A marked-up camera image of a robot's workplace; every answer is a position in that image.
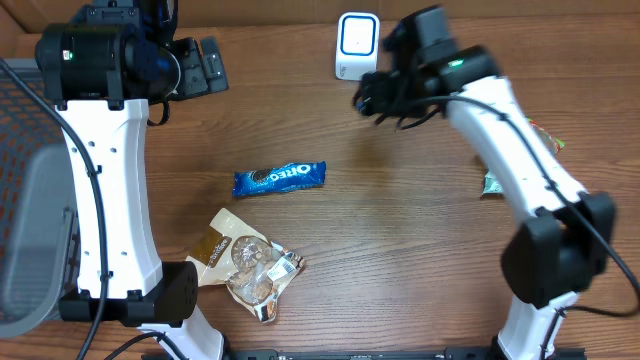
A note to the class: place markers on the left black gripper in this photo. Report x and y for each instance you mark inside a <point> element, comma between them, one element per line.
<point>189,52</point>

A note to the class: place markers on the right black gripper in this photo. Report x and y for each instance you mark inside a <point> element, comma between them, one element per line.
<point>372,92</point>

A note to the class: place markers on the blue Oreo cookie pack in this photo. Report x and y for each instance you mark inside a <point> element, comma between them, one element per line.
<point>287,178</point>

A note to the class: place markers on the mint green wipes pack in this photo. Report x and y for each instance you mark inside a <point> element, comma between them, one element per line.
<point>491,185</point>

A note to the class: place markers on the Haribo gummy worms bag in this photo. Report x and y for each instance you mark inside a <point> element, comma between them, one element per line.
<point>553,144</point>

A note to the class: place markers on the beige brown cookie bag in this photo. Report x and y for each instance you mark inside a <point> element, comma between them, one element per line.
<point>255,270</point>

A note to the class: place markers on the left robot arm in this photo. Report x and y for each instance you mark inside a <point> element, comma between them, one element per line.
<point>103,71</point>

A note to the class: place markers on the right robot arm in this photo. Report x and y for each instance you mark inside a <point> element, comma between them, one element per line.
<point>563,235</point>

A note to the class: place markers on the white barcode scanner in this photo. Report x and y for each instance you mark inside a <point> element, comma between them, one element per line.
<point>357,45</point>

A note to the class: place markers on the grey plastic basket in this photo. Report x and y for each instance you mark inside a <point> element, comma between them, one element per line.
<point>39,224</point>

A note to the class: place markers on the cardboard back wall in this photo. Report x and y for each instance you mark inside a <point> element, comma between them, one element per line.
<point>212,13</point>

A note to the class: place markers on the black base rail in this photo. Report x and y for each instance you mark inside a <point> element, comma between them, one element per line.
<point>453,353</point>

